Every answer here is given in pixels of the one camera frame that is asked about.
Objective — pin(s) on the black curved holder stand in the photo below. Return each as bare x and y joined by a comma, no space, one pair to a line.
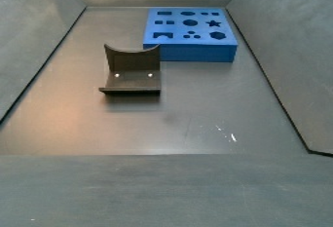
134,71

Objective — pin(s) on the blue shape-sorter block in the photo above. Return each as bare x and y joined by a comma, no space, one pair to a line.
192,34

